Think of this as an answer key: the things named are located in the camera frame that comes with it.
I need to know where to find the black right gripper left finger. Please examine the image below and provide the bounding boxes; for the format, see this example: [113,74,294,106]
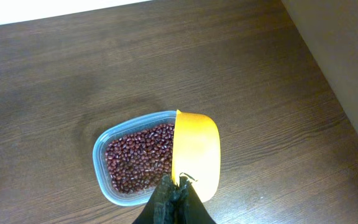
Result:
[132,175,175,224]

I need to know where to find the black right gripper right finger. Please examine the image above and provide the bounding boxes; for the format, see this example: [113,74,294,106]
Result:
[175,176,216,224]

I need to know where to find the small yellow scoop bowl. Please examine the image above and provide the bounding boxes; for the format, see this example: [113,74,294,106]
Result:
[172,110,221,202]

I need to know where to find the red beans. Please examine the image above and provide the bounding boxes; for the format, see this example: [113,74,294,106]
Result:
[104,123,175,194]

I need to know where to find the clear plastic container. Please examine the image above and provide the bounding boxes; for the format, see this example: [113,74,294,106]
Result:
[93,111,177,207]

